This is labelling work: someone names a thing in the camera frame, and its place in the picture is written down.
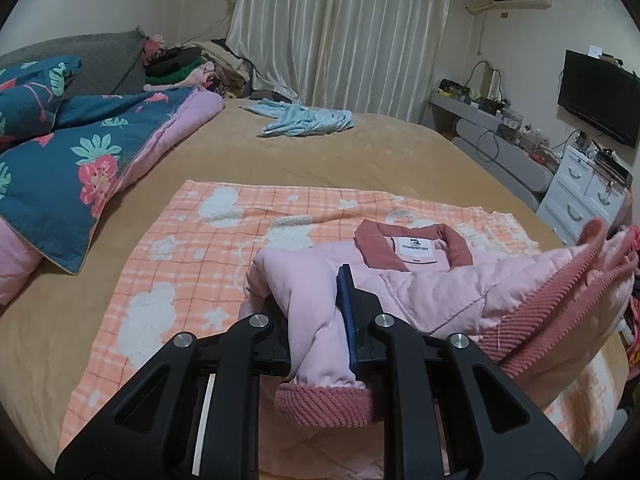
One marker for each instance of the orange plaid blanket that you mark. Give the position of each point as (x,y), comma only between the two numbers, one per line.
(200,250)

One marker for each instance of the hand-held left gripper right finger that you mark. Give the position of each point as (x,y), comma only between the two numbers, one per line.
(346,310)

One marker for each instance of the grey desk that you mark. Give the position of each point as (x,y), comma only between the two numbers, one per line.
(515,165)

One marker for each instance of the cream curtain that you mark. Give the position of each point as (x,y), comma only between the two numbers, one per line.
(350,35)

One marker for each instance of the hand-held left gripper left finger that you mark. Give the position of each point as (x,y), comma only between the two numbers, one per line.
(250,332)

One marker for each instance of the pink quilted jacket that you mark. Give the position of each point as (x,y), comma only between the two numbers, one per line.
(450,295)

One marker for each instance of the black television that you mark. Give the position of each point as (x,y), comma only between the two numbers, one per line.
(600,95)

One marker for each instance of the desk clutter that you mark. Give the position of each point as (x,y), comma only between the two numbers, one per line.
(500,110)

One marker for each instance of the white drawer cabinet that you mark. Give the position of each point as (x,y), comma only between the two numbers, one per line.
(575,195)

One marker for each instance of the blue floral quilt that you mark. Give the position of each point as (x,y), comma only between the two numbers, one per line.
(90,160)

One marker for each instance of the pile of clothes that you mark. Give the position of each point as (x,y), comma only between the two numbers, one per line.
(185,65)

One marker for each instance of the blue floral pillow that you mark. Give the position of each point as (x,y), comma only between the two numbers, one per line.
(30,95)

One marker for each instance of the grey pillow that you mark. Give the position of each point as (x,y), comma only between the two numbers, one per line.
(95,60)

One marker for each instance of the light blue garment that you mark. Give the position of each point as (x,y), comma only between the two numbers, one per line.
(305,120)

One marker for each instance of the bed with tan sheet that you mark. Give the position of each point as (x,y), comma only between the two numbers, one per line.
(300,160)

